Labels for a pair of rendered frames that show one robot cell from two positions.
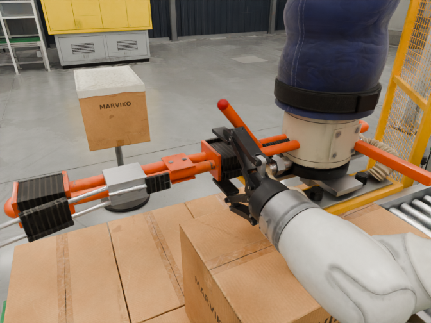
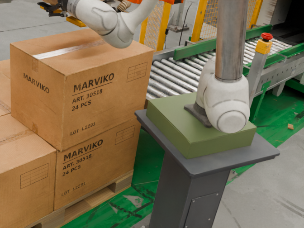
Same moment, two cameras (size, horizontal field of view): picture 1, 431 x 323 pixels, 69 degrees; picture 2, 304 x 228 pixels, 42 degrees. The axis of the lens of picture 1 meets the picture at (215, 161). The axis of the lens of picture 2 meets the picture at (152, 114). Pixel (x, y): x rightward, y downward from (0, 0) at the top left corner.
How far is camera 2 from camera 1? 1.18 m
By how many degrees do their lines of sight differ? 25
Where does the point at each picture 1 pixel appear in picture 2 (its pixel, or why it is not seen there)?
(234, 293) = (52, 64)
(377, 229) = not seen: hidden behind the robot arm
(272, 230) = (73, 6)
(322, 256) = (90, 6)
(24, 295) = not seen: outside the picture
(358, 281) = (100, 9)
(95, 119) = not seen: outside the picture
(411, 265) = (121, 18)
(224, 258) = (43, 54)
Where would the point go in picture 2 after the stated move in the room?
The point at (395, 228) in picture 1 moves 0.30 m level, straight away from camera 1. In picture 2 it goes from (134, 45) to (147, 29)
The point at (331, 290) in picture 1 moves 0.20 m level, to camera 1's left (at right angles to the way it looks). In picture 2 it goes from (93, 14) to (36, 12)
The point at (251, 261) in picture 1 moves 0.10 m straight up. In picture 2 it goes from (58, 55) to (59, 34)
